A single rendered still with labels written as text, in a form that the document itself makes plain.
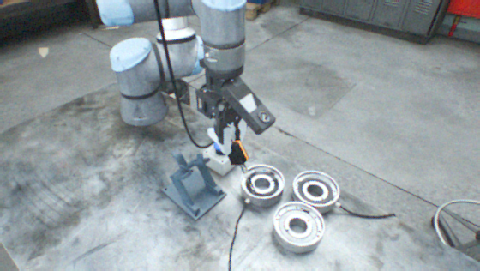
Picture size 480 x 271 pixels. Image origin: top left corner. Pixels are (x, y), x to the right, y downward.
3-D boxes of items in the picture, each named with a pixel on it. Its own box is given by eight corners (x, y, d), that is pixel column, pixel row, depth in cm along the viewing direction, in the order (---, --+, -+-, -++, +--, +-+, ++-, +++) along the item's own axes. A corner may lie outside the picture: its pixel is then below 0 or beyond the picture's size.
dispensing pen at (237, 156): (257, 197, 68) (225, 131, 64) (246, 195, 71) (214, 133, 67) (264, 191, 69) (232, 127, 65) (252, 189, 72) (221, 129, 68)
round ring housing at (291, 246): (309, 266, 60) (312, 255, 58) (263, 238, 65) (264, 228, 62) (328, 227, 67) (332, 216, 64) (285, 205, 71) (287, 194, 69)
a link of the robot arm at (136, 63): (116, 81, 96) (103, 39, 87) (159, 72, 100) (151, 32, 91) (121, 99, 88) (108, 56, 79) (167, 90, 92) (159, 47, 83)
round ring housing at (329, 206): (283, 202, 72) (285, 191, 69) (303, 175, 79) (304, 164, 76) (326, 225, 68) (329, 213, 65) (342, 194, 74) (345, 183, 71)
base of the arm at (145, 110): (111, 113, 99) (103, 87, 93) (149, 93, 108) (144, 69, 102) (140, 132, 92) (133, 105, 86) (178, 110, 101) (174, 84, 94)
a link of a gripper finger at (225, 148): (213, 144, 70) (214, 111, 65) (231, 157, 67) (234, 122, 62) (203, 150, 68) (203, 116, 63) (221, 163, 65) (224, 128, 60)
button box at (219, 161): (240, 161, 82) (240, 148, 79) (223, 176, 78) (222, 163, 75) (219, 148, 86) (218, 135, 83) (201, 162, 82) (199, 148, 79)
